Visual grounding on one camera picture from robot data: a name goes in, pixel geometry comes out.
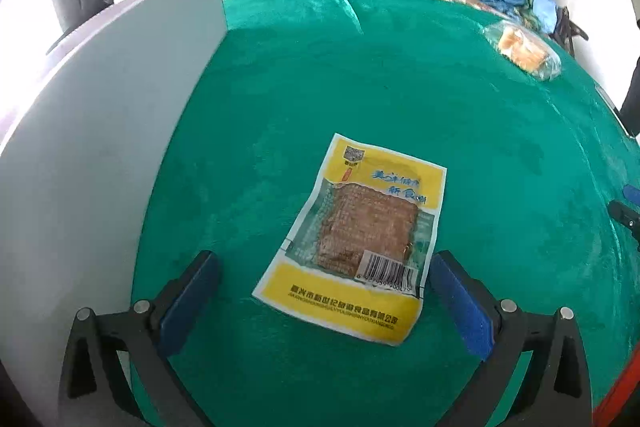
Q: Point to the white cardboard box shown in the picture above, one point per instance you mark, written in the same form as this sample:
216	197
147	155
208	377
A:
77	171

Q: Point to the packaged bread bun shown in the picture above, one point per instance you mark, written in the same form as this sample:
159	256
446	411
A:
524	49

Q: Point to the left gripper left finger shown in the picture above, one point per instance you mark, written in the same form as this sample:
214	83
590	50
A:
178	305

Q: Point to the blue clothes pile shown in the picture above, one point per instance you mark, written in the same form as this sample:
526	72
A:
537	15

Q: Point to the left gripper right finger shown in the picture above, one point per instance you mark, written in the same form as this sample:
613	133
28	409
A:
469	303

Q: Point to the yellow dried tofu packet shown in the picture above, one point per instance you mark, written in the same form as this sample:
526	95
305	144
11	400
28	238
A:
357	256

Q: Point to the green table cloth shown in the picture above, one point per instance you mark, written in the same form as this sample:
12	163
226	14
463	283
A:
531	167

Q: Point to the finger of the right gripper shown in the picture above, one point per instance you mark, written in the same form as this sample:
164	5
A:
625	215

